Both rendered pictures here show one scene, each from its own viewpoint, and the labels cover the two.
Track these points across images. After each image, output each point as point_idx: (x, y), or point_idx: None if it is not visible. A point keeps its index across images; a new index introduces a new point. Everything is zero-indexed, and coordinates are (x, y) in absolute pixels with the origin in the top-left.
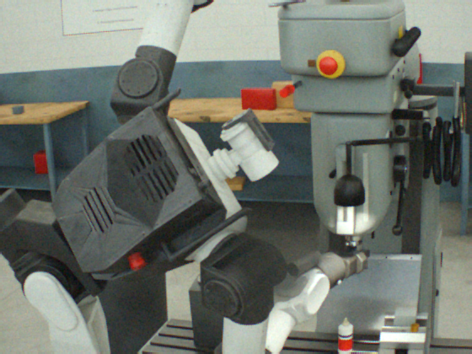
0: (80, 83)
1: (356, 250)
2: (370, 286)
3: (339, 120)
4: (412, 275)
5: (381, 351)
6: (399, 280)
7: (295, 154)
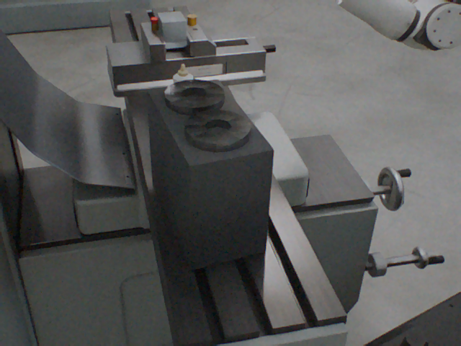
0: None
1: None
2: (21, 94)
3: None
4: (11, 48)
5: (222, 53)
6: (15, 63)
7: None
